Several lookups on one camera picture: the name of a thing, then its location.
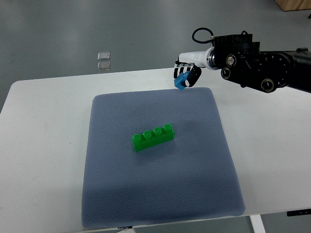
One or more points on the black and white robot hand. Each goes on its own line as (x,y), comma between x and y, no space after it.
(193,62)

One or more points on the blue toy block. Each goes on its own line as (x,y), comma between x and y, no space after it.
(179,82)

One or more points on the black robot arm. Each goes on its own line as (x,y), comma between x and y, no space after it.
(240,61)

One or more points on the green four-stud toy block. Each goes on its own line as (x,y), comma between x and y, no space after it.
(150,138)

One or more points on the upper metal floor plate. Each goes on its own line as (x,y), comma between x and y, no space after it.
(103,56)

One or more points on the metal floor plate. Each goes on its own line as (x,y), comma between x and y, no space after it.
(103,56)
(102,66)

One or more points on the lower metal floor plate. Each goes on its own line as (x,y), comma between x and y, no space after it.
(102,66)

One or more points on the wooden box corner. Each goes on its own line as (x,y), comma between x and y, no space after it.
(294,5)

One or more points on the blue-grey textured mat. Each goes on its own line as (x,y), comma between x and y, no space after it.
(190,177)

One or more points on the white table leg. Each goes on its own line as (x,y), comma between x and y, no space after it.
(257,224)

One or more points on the black table control panel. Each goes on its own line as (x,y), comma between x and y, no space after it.
(299,212)

